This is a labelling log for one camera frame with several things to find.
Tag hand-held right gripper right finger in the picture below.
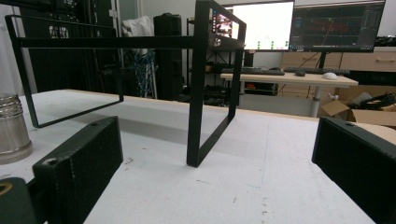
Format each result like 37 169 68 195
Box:
311 116 396 224

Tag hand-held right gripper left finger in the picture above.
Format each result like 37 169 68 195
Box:
32 116 124 224

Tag open cardboard box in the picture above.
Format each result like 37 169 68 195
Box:
320 91 396 128

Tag silver metal bottle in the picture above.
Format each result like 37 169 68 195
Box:
0 93 34 165

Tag black keyboard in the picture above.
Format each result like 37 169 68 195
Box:
283 66 351 76
221 66 286 77

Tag wooden desk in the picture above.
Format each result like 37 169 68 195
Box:
219 72 360 119

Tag black equipment cabinet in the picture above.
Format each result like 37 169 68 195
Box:
18 0 120 94

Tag dark computer monitor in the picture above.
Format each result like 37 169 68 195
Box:
289 0 387 53

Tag black metal shelf rack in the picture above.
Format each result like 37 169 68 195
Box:
4 0 248 169

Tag black cylindrical speaker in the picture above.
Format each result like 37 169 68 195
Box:
152 12 183 102

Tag white plastic bag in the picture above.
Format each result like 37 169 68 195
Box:
120 15 155 38

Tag black metal storage shelf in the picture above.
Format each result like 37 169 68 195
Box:
186 18 247 106

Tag bright white computer monitor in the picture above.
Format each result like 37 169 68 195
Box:
212 0 295 52

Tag coil of black cables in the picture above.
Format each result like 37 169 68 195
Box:
351 91 396 111

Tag bundle of blue cables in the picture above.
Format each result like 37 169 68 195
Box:
132 49 158 98

